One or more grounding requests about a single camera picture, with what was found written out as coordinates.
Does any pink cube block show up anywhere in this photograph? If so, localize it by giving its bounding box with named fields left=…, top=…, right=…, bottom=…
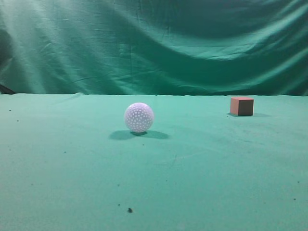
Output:
left=230, top=97, right=254, bottom=116

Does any white dimpled golf ball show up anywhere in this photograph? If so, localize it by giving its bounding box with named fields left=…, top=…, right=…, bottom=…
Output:
left=124, top=103, right=154, bottom=133

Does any green backdrop cloth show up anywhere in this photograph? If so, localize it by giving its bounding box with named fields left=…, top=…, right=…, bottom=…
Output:
left=0, top=0, right=308, bottom=96

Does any green table cloth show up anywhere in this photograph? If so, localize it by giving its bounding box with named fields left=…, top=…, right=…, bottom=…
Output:
left=0, top=93, right=308, bottom=231

